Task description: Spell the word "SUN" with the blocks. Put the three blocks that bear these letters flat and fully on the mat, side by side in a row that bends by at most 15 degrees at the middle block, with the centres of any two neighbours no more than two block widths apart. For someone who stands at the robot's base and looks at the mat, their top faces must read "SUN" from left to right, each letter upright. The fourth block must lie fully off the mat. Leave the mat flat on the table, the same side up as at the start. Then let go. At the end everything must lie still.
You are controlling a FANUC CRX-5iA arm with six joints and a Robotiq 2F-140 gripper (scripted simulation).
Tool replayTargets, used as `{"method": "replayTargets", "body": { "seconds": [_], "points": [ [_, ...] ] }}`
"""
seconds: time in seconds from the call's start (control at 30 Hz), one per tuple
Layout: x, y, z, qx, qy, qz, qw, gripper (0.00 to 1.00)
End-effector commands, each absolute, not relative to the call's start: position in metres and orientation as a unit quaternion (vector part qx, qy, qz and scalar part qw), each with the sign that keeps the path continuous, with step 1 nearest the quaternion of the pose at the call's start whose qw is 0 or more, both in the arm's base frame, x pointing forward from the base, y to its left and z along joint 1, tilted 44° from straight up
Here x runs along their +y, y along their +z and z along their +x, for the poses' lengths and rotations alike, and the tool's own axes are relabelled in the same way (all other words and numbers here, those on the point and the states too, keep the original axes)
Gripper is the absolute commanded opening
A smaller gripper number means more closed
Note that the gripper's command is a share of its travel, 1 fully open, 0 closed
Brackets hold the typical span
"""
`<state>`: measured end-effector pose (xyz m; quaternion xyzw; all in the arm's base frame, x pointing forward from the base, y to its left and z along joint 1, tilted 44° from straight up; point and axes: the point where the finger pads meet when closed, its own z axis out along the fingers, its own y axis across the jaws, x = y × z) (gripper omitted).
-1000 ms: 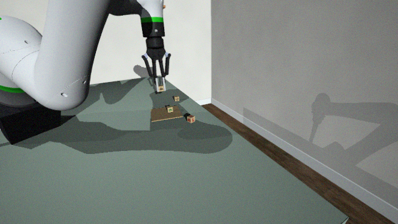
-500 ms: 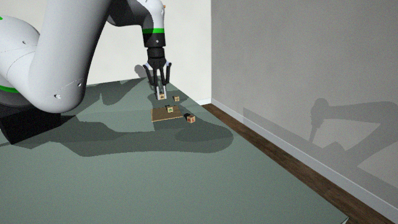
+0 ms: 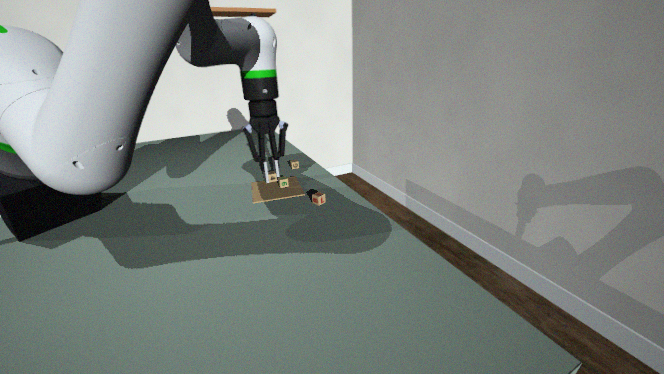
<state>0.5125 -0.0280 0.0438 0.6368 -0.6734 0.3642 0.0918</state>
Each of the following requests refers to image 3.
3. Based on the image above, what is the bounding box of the tan square mat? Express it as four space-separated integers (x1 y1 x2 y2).
251 176 305 204

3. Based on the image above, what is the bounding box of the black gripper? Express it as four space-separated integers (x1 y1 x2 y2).
241 100 288 183

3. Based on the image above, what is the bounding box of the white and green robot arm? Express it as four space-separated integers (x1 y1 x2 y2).
0 0 279 195

